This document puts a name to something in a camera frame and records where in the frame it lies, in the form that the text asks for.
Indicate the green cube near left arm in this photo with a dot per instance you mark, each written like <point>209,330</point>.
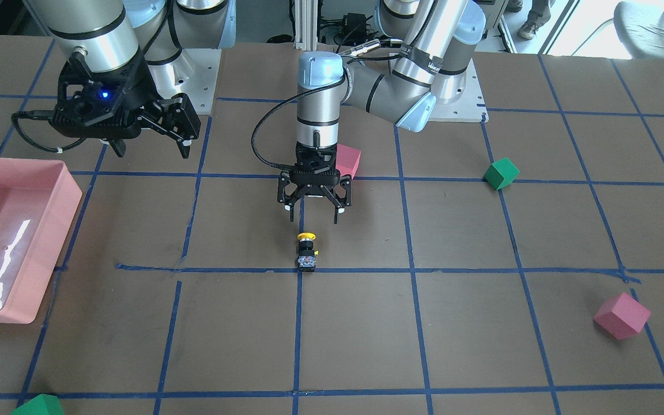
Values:
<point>501,173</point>

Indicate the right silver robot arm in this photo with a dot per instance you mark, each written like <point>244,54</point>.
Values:
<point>109,33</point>

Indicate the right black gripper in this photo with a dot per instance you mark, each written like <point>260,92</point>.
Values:
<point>138,85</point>

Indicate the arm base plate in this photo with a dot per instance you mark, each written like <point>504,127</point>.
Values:
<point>195,73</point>
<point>459,98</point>

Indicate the green cube at near corner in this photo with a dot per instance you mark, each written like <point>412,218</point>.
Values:
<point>43,404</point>

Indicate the pink plastic tray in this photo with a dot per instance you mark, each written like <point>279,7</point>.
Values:
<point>38,202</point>

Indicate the pink cube at far edge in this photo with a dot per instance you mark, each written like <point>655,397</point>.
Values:
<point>622,316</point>

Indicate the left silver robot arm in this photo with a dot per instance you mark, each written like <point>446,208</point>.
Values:
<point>430,77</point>

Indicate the pink cube near centre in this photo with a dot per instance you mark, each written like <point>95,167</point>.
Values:
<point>347,161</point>

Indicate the grey chair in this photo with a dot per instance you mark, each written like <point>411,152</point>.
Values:
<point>640,28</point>

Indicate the black power adapter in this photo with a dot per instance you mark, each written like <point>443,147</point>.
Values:
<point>354,25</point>

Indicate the silver metal connector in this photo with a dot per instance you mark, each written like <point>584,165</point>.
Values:
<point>361,49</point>

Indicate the yellow push button switch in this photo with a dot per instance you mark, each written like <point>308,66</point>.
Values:
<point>306,253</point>

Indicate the aluminium profile post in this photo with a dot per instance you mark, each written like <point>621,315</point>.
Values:
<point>305,21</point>

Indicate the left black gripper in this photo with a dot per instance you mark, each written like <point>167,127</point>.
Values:
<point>287,195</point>

